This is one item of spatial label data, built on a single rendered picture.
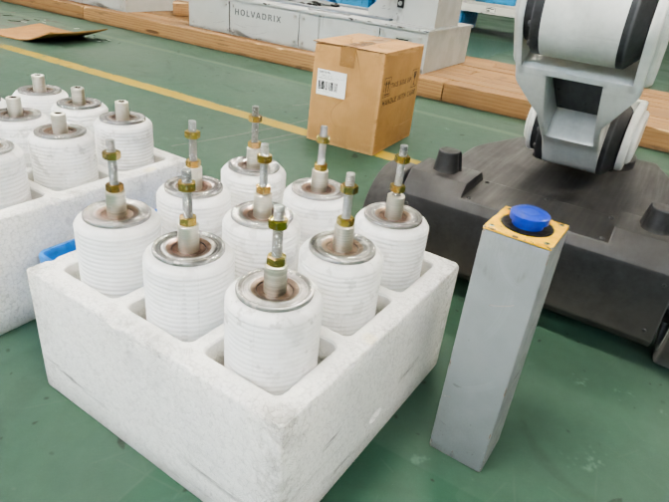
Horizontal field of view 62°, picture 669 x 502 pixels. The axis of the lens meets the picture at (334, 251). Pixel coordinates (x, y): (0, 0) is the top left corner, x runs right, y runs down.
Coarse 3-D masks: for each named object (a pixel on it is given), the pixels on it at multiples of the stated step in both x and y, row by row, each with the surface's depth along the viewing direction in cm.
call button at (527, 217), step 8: (512, 208) 57; (520, 208) 57; (528, 208) 57; (536, 208) 58; (512, 216) 57; (520, 216) 56; (528, 216) 56; (536, 216) 56; (544, 216) 56; (520, 224) 56; (528, 224) 55; (536, 224) 55; (544, 224) 55
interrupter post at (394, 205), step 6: (390, 192) 71; (390, 198) 70; (396, 198) 69; (402, 198) 69; (390, 204) 70; (396, 204) 70; (402, 204) 70; (390, 210) 70; (396, 210) 70; (402, 210) 71; (390, 216) 70; (396, 216) 70
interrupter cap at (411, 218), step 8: (368, 208) 72; (376, 208) 72; (384, 208) 73; (408, 208) 74; (368, 216) 70; (376, 216) 70; (384, 216) 71; (408, 216) 72; (416, 216) 72; (376, 224) 69; (384, 224) 68; (392, 224) 69; (400, 224) 69; (408, 224) 69; (416, 224) 69
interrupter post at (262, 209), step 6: (258, 198) 66; (264, 198) 66; (270, 198) 66; (258, 204) 66; (264, 204) 66; (270, 204) 67; (258, 210) 67; (264, 210) 67; (270, 210) 67; (258, 216) 67; (264, 216) 67
